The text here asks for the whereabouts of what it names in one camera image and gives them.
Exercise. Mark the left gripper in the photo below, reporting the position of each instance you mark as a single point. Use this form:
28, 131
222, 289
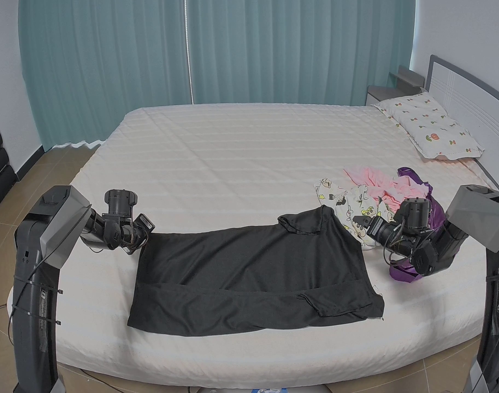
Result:
132, 238

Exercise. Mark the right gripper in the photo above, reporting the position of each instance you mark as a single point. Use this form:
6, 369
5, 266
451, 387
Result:
386, 231

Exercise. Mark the black T-shirt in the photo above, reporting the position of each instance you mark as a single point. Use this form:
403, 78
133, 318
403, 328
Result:
253, 276

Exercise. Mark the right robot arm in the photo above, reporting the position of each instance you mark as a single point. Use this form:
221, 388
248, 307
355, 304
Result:
478, 215

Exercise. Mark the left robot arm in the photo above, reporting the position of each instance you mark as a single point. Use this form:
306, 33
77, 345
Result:
57, 223

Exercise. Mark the bed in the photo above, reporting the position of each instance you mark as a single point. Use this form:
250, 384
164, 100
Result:
241, 166

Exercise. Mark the purple garment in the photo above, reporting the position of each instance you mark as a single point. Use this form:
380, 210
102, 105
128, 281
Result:
407, 272

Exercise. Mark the white printed pyjama garment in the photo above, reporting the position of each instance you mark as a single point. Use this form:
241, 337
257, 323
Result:
349, 203

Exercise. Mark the pink garment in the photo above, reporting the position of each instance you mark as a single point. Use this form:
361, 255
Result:
374, 182

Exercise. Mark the white printed pillow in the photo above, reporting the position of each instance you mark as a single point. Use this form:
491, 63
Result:
431, 127

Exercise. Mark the grey bedside table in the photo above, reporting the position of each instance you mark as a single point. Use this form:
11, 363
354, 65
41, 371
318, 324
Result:
390, 90

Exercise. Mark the blue-green curtain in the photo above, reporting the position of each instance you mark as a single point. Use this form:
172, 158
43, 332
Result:
298, 35
106, 55

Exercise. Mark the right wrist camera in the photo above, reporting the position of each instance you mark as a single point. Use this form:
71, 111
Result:
373, 223

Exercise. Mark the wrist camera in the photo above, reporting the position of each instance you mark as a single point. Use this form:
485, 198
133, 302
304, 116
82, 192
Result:
373, 223
146, 223

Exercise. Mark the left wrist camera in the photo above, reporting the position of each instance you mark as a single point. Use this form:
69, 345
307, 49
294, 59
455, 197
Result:
146, 223

